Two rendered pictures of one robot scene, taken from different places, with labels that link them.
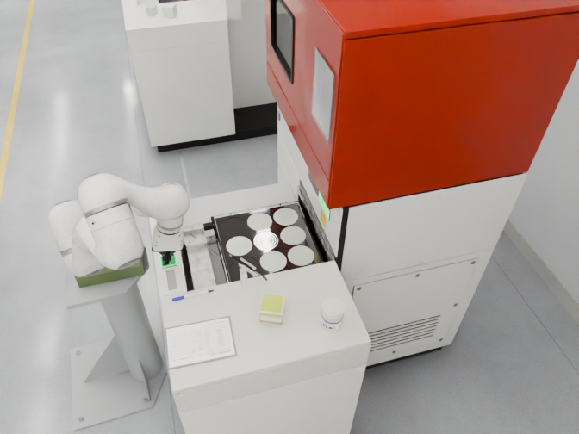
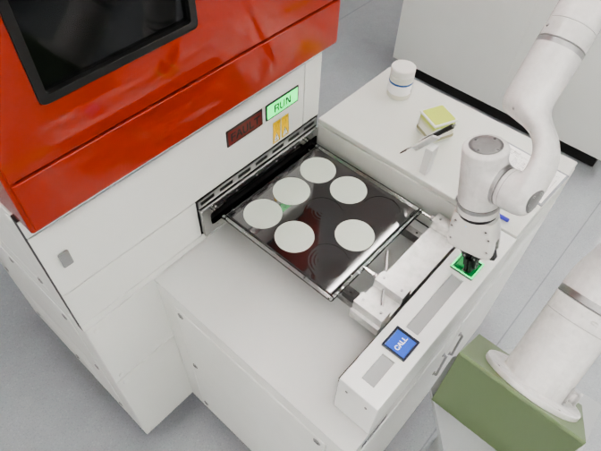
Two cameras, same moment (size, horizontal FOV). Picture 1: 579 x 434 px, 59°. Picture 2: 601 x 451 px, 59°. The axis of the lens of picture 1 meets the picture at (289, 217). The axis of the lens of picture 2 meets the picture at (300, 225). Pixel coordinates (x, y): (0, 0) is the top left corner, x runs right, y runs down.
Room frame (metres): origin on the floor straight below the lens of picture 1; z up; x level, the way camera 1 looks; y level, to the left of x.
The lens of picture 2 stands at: (1.86, 0.80, 1.94)
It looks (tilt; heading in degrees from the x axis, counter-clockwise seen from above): 51 degrees down; 237
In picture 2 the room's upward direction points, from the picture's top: 3 degrees clockwise
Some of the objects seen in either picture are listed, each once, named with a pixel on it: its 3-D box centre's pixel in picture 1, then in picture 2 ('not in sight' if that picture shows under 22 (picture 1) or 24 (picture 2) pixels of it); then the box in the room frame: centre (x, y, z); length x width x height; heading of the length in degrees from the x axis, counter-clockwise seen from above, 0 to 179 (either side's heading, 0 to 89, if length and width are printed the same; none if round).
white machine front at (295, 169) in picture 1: (305, 176); (205, 177); (1.57, -0.06, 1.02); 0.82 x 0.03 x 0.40; 17
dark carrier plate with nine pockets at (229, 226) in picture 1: (266, 240); (322, 212); (1.33, 0.09, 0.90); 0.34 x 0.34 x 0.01; 17
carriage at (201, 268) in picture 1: (200, 263); (408, 274); (1.24, 0.34, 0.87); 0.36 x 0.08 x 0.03; 17
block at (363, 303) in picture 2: (193, 229); (371, 309); (1.39, 0.38, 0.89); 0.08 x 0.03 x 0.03; 107
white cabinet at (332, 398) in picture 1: (247, 333); (355, 313); (1.22, 0.18, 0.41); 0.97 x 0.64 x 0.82; 17
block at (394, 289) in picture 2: (196, 243); (392, 286); (1.31, 0.36, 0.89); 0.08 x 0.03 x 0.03; 107
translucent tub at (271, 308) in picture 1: (272, 309); (435, 124); (0.94, 0.05, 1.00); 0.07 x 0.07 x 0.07; 83
